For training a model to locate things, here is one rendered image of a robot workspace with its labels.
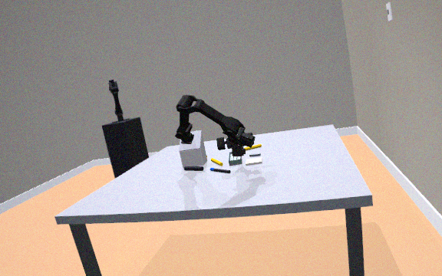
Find keyboard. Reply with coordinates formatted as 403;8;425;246
229;152;242;166

